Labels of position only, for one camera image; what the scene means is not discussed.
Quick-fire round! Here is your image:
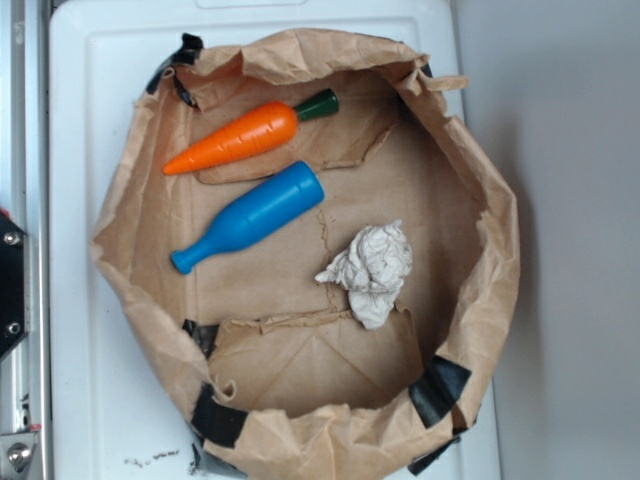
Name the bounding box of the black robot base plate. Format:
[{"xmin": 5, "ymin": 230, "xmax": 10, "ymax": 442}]
[{"xmin": 0, "ymin": 208, "xmax": 29, "ymax": 361}]

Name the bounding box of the orange toy carrot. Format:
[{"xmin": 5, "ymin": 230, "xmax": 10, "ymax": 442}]
[{"xmin": 162, "ymin": 89, "xmax": 340, "ymax": 176}]

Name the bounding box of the crumpled white paper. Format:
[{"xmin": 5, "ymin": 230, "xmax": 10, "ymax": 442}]
[{"xmin": 315, "ymin": 220, "xmax": 413, "ymax": 330}]

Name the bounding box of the brown paper bag basin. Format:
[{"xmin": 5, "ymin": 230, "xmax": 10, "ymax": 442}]
[{"xmin": 90, "ymin": 29, "xmax": 520, "ymax": 479}]

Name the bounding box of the blue toy bottle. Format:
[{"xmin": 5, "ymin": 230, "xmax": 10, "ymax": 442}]
[{"xmin": 170, "ymin": 161, "xmax": 324, "ymax": 275}]

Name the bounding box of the metal frame rail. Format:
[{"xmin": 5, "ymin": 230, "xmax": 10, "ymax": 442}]
[{"xmin": 1, "ymin": 1, "xmax": 54, "ymax": 479}]

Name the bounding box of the white plastic tray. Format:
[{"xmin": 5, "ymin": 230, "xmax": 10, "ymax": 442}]
[{"xmin": 49, "ymin": 1, "xmax": 458, "ymax": 479}]

